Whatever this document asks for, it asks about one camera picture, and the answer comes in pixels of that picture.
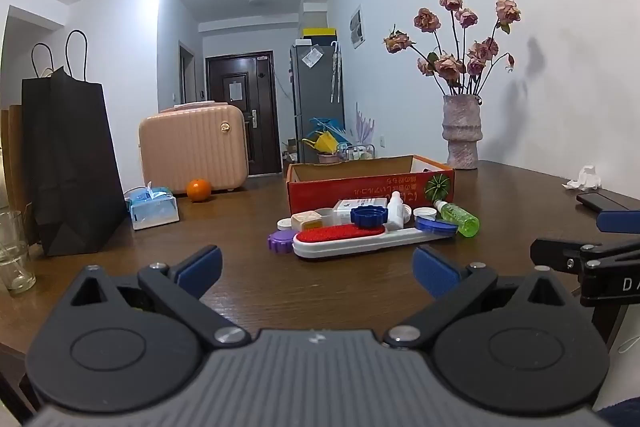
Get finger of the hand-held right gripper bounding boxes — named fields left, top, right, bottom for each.
left=530, top=236, right=640, bottom=278
left=597, top=209, right=640, bottom=233

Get small white carton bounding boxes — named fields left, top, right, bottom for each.
left=332, top=199, right=368, bottom=225

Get black paper bag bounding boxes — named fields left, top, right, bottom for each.
left=21, top=29, right=128, bottom=258

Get metal wire rack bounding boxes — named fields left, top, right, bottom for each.
left=337, top=143, right=376, bottom=162

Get brown paper bag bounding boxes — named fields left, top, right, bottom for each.
left=0, top=104, right=38, bottom=248

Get white lint brush red pad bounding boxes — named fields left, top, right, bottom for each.
left=292, top=224, right=458, bottom=260

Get crumpled white tissue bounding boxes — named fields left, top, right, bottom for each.
left=561, top=165, right=602, bottom=192

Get dark blue gear-shaped lid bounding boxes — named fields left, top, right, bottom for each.
left=350, top=205, right=388, bottom=228

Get yellow and blue toy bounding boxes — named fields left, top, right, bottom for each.
left=301, top=117, right=351, bottom=155

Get green liquid bottle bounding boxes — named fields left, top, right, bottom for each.
left=433, top=200, right=480, bottom=238

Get pink ceramic vase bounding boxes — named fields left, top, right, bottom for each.
left=442, top=94, right=484, bottom=170

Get grey side door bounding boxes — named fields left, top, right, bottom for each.
left=179, top=41, right=196, bottom=104

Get grey refrigerator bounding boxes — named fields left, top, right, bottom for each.
left=290, top=42, right=346, bottom=152

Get dried pink roses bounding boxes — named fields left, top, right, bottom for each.
left=382, top=0, right=522, bottom=98

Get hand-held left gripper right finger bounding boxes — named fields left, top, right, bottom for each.
left=384, top=244, right=573, bottom=350

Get dark brown entrance door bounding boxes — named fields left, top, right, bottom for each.
left=205, top=51, right=281, bottom=178

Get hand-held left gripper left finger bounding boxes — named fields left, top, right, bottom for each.
left=67, top=244, right=252, bottom=349

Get clear drinking glass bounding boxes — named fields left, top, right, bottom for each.
left=0, top=209, right=37, bottom=295

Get purple gear-shaped lid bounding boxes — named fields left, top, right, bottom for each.
left=267, top=229, right=299, bottom=254

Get blue round lid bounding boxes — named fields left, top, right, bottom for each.
left=414, top=217, right=459, bottom=239

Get purple feather decoration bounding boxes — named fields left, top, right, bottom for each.
left=352, top=103, right=376, bottom=145

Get orange fruit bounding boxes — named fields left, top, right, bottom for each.
left=186, top=178, right=211, bottom=202

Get red cardboard box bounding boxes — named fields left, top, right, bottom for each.
left=286, top=154, right=456, bottom=218

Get hanging umbrellas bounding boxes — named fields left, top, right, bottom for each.
left=330, top=41, right=343, bottom=104

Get blue tissue pack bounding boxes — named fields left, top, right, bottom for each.
left=123, top=181, right=180, bottom=231

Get beige charger cube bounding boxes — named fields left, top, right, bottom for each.
left=291, top=210, right=323, bottom=233

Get pink ribbed suitcase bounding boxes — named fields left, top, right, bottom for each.
left=138, top=101, right=249, bottom=195

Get black phone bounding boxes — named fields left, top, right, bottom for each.
left=576, top=190, right=638, bottom=212

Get white spray bottle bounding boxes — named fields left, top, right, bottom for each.
left=385, top=191, right=405, bottom=230

